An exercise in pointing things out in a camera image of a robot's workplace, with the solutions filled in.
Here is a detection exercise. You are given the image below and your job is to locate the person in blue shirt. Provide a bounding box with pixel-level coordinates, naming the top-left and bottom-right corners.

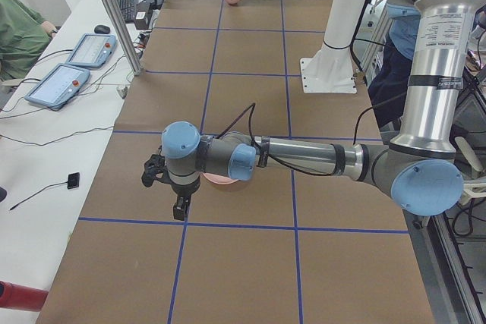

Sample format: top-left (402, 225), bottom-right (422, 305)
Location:
top-left (368, 4), bottom-right (421, 127)

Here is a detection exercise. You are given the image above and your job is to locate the blue teach pendant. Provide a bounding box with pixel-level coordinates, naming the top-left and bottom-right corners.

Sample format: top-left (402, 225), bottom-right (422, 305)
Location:
top-left (66, 33), bottom-right (117, 69)
top-left (24, 64), bottom-right (90, 110)

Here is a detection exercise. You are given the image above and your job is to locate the far blue teach pendant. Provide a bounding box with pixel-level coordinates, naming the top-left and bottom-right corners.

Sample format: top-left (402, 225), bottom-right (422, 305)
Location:
top-left (66, 33), bottom-right (117, 69)

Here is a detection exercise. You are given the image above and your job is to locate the red cylinder object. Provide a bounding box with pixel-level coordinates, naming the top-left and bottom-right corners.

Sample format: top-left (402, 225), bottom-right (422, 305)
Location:
top-left (0, 282), bottom-right (49, 312)

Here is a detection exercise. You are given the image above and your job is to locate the small black box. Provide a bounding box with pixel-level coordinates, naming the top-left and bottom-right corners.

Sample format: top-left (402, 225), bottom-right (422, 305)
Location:
top-left (134, 8), bottom-right (153, 30)

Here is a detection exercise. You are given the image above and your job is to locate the person in green shirt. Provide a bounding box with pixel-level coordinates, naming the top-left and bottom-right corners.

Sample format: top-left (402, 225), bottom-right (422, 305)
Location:
top-left (1, 0), bottom-right (58, 81)

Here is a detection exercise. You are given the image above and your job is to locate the black keyboard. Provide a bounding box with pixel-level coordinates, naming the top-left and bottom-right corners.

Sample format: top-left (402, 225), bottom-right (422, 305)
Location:
top-left (116, 0), bottom-right (137, 23)

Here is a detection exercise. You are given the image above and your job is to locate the near blue teach pendant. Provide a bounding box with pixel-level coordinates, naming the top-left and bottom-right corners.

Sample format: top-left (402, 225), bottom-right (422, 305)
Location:
top-left (24, 64), bottom-right (90, 110)

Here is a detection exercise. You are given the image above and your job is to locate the aluminium frame post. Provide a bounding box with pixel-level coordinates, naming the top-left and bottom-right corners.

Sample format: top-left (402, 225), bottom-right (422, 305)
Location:
top-left (101, 0), bottom-right (142, 76)

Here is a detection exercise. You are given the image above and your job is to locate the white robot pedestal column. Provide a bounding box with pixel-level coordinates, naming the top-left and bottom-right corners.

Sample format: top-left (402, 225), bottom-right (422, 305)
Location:
top-left (300, 0), bottom-right (367, 93)

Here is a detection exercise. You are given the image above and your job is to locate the brown paper table cover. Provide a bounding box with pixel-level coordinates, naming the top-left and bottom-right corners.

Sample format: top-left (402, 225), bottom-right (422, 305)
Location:
top-left (38, 0), bottom-right (434, 323)

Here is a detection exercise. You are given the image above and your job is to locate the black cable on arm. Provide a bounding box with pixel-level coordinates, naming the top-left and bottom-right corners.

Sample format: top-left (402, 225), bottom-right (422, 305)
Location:
top-left (214, 102), bottom-right (384, 177)

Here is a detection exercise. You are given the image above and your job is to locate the small black square sensor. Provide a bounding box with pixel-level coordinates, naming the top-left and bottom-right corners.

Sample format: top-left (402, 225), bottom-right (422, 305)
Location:
top-left (67, 172), bottom-right (80, 190)

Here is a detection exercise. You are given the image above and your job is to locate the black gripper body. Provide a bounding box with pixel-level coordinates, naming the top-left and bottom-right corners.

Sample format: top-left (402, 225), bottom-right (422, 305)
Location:
top-left (171, 182), bottom-right (200, 206)

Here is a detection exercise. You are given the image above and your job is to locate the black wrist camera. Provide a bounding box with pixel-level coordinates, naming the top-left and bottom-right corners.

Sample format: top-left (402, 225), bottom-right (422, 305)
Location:
top-left (141, 154), bottom-right (170, 187)

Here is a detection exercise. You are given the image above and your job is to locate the pink plate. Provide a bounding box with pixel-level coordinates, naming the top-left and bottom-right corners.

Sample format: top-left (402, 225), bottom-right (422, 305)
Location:
top-left (202, 173), bottom-right (238, 186)

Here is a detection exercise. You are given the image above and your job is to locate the black computer mouse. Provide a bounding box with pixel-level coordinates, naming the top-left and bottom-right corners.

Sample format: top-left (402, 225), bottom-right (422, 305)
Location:
top-left (93, 24), bottom-right (111, 34)

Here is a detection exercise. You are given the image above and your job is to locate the white office chair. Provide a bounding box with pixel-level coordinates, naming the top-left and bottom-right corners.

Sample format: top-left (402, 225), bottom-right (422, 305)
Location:
top-left (455, 137), bottom-right (485, 206)

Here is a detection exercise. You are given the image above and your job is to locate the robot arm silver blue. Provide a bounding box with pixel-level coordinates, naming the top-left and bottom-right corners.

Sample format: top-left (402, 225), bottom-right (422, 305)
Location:
top-left (157, 0), bottom-right (485, 220)

